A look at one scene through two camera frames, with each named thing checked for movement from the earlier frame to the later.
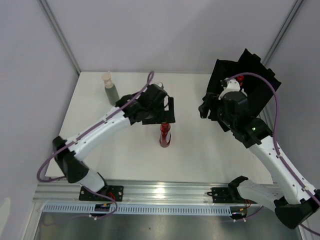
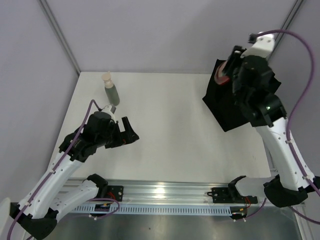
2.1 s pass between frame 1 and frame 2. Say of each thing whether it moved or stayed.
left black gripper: moved
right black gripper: moved
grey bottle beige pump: stayed
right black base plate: stayed
